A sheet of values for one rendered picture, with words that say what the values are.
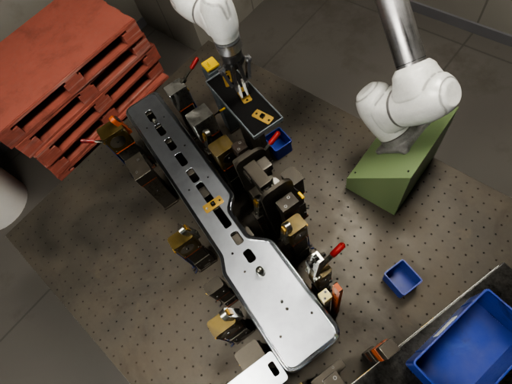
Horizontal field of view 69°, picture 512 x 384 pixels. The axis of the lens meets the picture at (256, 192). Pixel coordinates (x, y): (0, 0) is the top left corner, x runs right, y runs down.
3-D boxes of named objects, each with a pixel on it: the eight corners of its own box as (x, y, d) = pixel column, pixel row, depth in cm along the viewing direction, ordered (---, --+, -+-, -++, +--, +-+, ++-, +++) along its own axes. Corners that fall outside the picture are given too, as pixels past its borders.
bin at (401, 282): (380, 278, 154) (383, 273, 146) (398, 264, 155) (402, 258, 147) (399, 300, 149) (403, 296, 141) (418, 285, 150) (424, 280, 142)
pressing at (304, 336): (119, 114, 179) (117, 112, 178) (158, 89, 182) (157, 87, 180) (289, 378, 118) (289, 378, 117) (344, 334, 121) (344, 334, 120)
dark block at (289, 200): (286, 239, 168) (274, 202, 131) (299, 230, 169) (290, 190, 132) (292, 248, 166) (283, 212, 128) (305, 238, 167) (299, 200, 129)
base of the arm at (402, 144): (393, 125, 168) (386, 116, 166) (433, 120, 147) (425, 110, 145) (369, 154, 165) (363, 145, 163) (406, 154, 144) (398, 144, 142)
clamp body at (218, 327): (223, 335, 155) (197, 327, 124) (246, 318, 157) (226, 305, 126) (232, 350, 152) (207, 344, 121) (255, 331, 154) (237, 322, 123)
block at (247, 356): (242, 360, 150) (225, 359, 125) (267, 342, 151) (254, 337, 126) (252, 377, 147) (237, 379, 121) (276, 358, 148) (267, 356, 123)
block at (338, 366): (313, 379, 142) (310, 382, 116) (337, 360, 144) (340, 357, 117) (318, 386, 141) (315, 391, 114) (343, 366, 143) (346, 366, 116)
